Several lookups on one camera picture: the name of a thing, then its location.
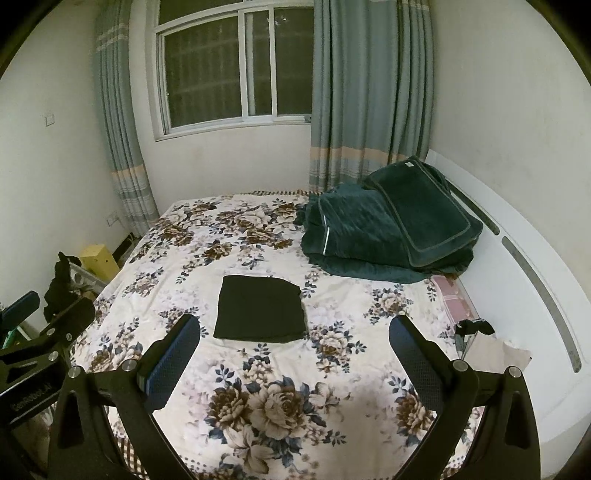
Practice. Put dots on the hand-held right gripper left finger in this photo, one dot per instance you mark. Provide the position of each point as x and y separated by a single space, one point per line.
170 362

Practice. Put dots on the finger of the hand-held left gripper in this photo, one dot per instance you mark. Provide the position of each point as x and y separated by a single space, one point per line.
22 306
74 316

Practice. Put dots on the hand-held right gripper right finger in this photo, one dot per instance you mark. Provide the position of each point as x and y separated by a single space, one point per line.
416 361

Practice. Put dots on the dark small garment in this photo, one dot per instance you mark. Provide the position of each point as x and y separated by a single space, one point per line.
261 308

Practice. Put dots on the black cloth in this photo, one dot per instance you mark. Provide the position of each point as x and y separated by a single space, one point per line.
62 284

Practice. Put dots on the yellow box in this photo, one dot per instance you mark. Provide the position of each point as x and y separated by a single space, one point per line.
99 261

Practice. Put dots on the pink pillow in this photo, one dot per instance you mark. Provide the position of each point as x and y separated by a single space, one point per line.
451 296

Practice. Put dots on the beige cloth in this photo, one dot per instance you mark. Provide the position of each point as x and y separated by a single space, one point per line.
501 354

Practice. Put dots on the white bed headboard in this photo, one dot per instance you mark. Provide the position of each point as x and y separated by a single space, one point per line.
501 295

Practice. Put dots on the white floral bed sheet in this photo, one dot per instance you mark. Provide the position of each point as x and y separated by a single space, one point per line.
277 401

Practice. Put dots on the dark green quilt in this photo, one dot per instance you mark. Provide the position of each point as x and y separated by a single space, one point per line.
351 230

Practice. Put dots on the dark green pillow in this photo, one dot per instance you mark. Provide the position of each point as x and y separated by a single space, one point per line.
425 208

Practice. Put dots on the grey-blue striped curtain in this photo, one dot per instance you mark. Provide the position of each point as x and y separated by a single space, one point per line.
121 138
369 92

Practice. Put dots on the white framed window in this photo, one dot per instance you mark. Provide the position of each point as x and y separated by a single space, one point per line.
207 69

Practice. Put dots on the white wall socket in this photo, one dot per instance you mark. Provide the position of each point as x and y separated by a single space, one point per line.
49 119
112 219

